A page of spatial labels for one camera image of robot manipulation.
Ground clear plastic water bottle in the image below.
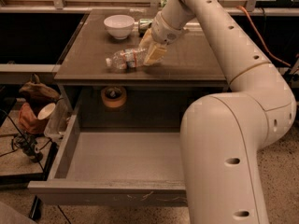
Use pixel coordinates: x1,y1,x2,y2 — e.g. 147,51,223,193
106,48,148,71

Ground roll of tan tape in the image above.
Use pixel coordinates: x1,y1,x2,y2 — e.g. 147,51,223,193
101,86,127,108

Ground white cup on floor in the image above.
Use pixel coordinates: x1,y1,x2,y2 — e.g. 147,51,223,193
37,103,56,120

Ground green soda can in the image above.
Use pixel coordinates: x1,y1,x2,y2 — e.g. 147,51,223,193
138,19,152,35

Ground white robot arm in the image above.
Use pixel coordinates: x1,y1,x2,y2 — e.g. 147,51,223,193
141,0,296,224

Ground black cable bundle on floor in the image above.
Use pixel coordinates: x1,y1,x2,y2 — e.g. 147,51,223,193
0,109,52,164

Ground orange cable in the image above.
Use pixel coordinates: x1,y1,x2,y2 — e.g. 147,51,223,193
235,5,292,68

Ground open grey top drawer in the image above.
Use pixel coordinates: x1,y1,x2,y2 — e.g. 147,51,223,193
28,107,187,206

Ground clear plastic container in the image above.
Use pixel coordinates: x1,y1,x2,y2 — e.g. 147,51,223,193
44,99,69,142

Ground grey cabinet with top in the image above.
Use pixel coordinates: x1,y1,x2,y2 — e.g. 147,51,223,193
55,10,228,130

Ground white ceramic bowl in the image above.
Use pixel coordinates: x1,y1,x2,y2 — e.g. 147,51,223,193
104,15,135,40

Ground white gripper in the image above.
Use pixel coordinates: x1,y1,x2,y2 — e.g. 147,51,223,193
139,11,183,65

